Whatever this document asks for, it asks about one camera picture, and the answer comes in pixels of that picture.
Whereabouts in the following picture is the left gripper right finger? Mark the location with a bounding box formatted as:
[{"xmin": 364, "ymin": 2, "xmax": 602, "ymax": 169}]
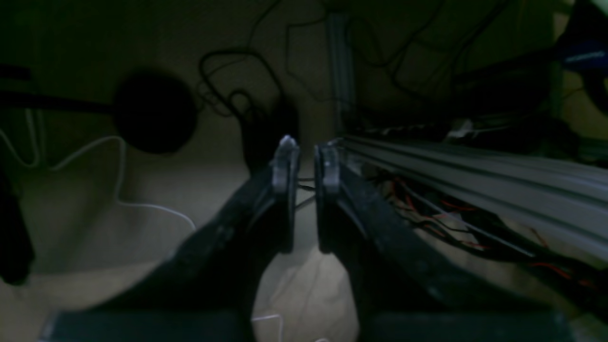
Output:
[{"xmin": 314, "ymin": 144, "xmax": 538, "ymax": 314}]

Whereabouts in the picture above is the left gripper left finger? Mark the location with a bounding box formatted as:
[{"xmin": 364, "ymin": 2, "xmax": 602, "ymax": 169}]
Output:
[{"xmin": 95, "ymin": 136, "xmax": 300, "ymax": 311}]

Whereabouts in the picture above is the black round stand base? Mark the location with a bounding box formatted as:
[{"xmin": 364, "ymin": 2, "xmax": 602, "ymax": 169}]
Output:
[{"xmin": 113, "ymin": 69, "xmax": 198, "ymax": 154}]

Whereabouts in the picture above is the aluminium extrusion rail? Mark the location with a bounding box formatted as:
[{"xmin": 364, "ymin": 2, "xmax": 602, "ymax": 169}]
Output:
[{"xmin": 338, "ymin": 136, "xmax": 608, "ymax": 260}]

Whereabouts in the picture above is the white cable on floor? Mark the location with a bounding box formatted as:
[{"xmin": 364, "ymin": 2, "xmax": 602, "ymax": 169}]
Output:
[{"xmin": 0, "ymin": 109, "xmax": 197, "ymax": 231}]

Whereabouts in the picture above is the aluminium frame post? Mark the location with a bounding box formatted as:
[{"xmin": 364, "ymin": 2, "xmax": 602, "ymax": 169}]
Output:
[{"xmin": 325, "ymin": 12, "xmax": 357, "ymax": 135}]

